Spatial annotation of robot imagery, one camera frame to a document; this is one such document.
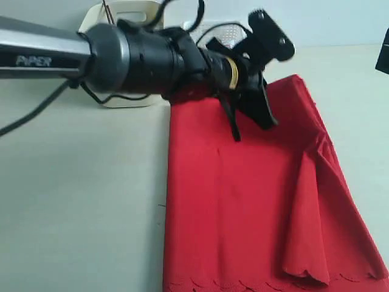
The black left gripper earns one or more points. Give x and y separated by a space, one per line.
239 70

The red table cloth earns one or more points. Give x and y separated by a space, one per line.
271 212

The dark wooden chopstick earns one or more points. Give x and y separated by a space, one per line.
109 15

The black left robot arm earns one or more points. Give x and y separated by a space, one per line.
129 59

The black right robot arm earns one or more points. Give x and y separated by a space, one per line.
383 58

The white perforated plastic basket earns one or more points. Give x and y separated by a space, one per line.
227 34

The cream plastic bin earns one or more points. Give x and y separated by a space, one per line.
138 12

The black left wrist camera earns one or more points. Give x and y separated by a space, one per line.
266 42

